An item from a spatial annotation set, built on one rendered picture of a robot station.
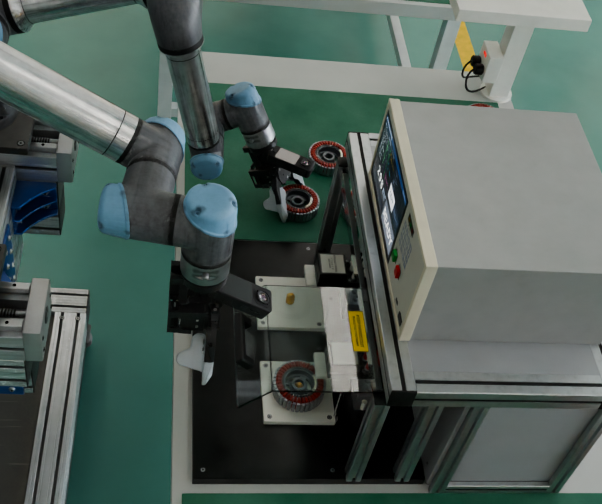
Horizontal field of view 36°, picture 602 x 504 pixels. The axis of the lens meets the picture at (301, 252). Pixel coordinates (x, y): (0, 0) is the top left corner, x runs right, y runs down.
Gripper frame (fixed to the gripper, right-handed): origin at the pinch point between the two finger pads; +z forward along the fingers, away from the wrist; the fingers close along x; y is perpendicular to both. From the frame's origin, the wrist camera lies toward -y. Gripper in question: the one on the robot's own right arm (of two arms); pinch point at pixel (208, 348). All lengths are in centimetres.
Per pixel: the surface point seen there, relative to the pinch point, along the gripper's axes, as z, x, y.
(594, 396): 4, 4, -69
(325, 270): 23, -39, -27
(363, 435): 20.7, 3.1, -30.4
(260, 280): 37, -47, -14
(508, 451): 26, 3, -60
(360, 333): 8.6, -11.4, -28.8
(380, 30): 115, -271, -84
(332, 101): 40, -120, -37
